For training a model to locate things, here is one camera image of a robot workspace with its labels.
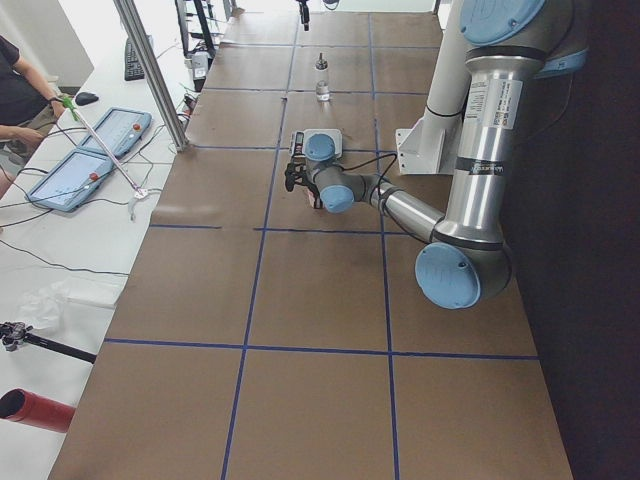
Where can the glass sauce bottle metal spout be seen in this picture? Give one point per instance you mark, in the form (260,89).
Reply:
(322,88)

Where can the blue teach pendant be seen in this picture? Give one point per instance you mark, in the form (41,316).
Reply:
(121,128)
(71,182)

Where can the digital kitchen scale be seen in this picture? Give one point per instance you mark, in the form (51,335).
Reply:
(316,144)

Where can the crumpled white plastic sheet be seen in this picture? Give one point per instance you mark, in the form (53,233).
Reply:
(43,308)

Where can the far blue teach pendant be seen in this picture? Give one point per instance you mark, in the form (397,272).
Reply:
(121,128)

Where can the red cylinder tube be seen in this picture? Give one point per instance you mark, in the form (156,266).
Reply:
(26,407)

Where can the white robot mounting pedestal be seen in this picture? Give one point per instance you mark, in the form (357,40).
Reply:
(430,146)

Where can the black tripod rod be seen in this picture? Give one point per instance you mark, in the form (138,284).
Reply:
(15,334)

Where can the black keyboard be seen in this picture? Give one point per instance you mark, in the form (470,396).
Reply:
(133,69)

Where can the metal reacher stick green handle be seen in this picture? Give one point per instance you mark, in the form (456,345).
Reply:
(139,193)

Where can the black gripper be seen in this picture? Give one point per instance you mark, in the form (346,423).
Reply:
(311,192)

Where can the seated person black shirt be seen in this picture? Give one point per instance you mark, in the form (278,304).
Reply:
(29,105)

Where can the near blue teach pendant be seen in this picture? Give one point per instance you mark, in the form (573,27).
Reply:
(71,182)

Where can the black computer mouse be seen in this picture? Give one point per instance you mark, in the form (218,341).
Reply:
(85,98)

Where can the aluminium frame post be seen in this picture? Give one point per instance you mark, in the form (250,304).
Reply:
(135,30)

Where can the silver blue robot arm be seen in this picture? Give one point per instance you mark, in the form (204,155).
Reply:
(491,51)

